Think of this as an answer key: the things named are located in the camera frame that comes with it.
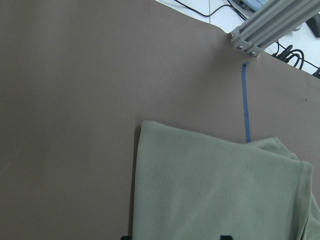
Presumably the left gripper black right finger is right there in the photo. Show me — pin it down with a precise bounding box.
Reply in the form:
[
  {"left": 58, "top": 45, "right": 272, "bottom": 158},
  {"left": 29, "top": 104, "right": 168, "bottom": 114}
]
[{"left": 220, "top": 235, "right": 233, "bottom": 240}]

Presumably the olive green long-sleeve shirt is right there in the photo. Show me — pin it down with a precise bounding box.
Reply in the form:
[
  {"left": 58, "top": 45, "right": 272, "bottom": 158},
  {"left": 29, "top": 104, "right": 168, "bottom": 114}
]
[{"left": 132, "top": 120, "right": 320, "bottom": 240}]

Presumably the aluminium frame post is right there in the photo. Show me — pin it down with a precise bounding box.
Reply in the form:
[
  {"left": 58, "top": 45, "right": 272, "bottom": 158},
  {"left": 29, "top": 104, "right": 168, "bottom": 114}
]
[{"left": 229, "top": 0, "right": 320, "bottom": 57}]

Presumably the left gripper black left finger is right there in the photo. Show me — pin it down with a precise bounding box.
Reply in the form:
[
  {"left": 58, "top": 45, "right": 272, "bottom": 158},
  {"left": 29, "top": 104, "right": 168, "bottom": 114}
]
[{"left": 121, "top": 235, "right": 132, "bottom": 240}]

